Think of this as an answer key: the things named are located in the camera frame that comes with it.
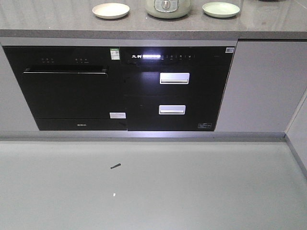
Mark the black drawer sterilizer cabinet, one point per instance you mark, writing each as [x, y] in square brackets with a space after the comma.
[177, 88]

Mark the black built-in dishwasher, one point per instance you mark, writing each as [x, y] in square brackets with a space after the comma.
[70, 87]

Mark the green electric cooking pot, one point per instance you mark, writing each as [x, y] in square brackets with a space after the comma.
[168, 9]

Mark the cream round plate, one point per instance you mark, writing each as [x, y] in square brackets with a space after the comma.
[111, 10]

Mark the white cabinet door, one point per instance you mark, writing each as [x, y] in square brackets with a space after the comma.
[266, 82]

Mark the light green round plate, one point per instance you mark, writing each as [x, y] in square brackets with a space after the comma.
[220, 9]

